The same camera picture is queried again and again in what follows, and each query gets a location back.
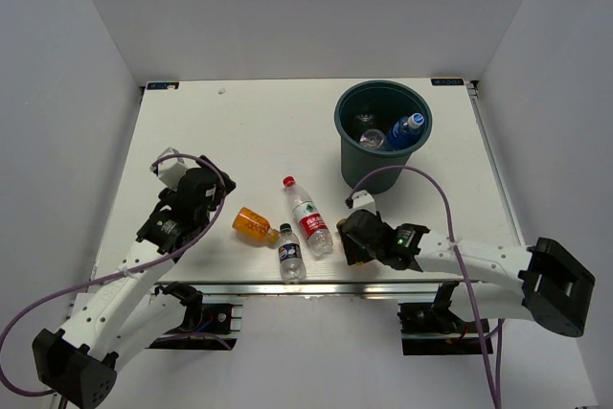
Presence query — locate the aluminium table front rail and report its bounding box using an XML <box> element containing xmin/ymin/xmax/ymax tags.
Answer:
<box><xmin>148</xmin><ymin>278</ymin><xmax>511</xmax><ymax>299</ymax></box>

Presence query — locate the pepsi bottle black cap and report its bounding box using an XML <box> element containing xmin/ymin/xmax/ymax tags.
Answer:
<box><xmin>278</xmin><ymin>223</ymin><xmax>307</xmax><ymax>284</ymax></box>

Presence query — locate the red label water bottle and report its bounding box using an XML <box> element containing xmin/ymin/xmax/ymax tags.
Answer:
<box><xmin>283</xmin><ymin>176</ymin><xmax>333</xmax><ymax>257</ymax></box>

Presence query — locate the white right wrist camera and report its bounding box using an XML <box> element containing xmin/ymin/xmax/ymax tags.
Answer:
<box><xmin>345</xmin><ymin>190</ymin><xmax>376</xmax><ymax>215</ymax></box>

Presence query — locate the dark green plastic bin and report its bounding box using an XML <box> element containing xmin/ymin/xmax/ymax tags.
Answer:
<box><xmin>334</xmin><ymin>80</ymin><xmax>433</xmax><ymax>194</ymax></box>

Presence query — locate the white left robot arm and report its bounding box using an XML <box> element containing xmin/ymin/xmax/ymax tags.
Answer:
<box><xmin>33</xmin><ymin>148</ymin><xmax>236</xmax><ymax>408</ymax></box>

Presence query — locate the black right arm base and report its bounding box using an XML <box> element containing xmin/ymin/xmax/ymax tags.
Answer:
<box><xmin>397</xmin><ymin>282</ymin><xmax>481</xmax><ymax>356</ymax></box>

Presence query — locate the small blue label bottle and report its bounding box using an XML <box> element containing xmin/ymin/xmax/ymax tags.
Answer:
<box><xmin>353</xmin><ymin>113</ymin><xmax>377</xmax><ymax>130</ymax></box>

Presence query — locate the tall blue label water bottle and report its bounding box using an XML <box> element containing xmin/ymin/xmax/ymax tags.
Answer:
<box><xmin>387</xmin><ymin>113</ymin><xmax>425</xmax><ymax>150</ymax></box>

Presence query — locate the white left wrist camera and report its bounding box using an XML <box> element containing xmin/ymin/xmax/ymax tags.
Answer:
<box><xmin>149</xmin><ymin>157</ymin><xmax>189</xmax><ymax>191</ymax></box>

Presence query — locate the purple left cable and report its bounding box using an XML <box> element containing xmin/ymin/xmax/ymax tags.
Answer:
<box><xmin>0</xmin><ymin>153</ymin><xmax>226</xmax><ymax>398</ymax></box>

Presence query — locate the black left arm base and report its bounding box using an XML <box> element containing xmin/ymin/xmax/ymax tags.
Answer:
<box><xmin>148</xmin><ymin>293</ymin><xmax>243</xmax><ymax>352</ymax></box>

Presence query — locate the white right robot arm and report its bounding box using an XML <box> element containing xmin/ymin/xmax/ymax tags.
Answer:
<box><xmin>337</xmin><ymin>210</ymin><xmax>595</xmax><ymax>338</ymax></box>

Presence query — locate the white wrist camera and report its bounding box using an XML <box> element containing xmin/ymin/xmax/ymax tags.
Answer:
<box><xmin>345</xmin><ymin>190</ymin><xmax>376</xmax><ymax>215</ymax></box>
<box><xmin>149</xmin><ymin>157</ymin><xmax>189</xmax><ymax>191</ymax></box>

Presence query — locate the blue sticker left corner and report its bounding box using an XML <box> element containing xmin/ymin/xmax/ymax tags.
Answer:
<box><xmin>146</xmin><ymin>81</ymin><xmax>179</xmax><ymax>91</ymax></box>

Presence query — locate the orange juice bottle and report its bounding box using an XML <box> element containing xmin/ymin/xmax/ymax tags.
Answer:
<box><xmin>232</xmin><ymin>207</ymin><xmax>280</xmax><ymax>245</ymax></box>
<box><xmin>336</xmin><ymin>218</ymin><xmax>350</xmax><ymax>235</ymax></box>

